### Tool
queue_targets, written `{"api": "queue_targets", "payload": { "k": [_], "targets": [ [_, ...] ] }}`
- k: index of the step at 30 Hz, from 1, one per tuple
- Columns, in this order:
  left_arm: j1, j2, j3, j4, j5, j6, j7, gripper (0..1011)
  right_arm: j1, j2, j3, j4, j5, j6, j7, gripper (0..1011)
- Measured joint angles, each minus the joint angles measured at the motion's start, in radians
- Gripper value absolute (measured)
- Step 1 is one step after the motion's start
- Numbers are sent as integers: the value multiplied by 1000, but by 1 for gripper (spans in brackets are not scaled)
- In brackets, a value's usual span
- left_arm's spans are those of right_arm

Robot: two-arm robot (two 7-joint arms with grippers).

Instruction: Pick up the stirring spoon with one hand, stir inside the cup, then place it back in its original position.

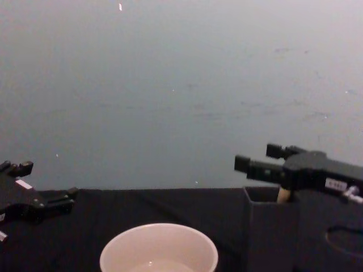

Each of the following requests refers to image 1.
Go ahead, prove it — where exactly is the black table cloth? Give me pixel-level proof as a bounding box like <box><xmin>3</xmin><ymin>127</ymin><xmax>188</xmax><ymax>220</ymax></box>
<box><xmin>0</xmin><ymin>186</ymin><xmax>363</xmax><ymax>272</ymax></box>

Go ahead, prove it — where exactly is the thin cable with silver plug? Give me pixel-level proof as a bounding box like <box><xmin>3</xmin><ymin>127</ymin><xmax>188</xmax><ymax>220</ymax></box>
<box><xmin>342</xmin><ymin>185</ymin><xmax>363</xmax><ymax>205</ymax></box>

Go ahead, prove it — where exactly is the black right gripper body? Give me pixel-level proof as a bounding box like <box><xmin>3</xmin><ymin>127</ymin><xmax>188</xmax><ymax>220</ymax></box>
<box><xmin>282</xmin><ymin>150</ymin><xmax>363</xmax><ymax>199</ymax></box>

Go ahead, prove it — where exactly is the white round cup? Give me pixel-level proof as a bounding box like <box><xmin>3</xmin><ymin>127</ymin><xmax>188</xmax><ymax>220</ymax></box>
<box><xmin>99</xmin><ymin>223</ymin><xmax>220</xmax><ymax>272</ymax></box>

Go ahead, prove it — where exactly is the pale wooden stick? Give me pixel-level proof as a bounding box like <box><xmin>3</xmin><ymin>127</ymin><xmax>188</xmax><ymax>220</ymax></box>
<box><xmin>276</xmin><ymin>186</ymin><xmax>292</xmax><ymax>204</ymax></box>

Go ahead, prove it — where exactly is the black square holder box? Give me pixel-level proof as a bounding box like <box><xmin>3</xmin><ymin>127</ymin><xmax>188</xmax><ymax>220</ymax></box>
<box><xmin>243</xmin><ymin>185</ymin><xmax>302</xmax><ymax>272</ymax></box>

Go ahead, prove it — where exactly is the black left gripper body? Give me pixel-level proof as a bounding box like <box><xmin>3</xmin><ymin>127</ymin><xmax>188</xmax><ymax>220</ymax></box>
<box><xmin>0</xmin><ymin>173</ymin><xmax>47</xmax><ymax>225</ymax></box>

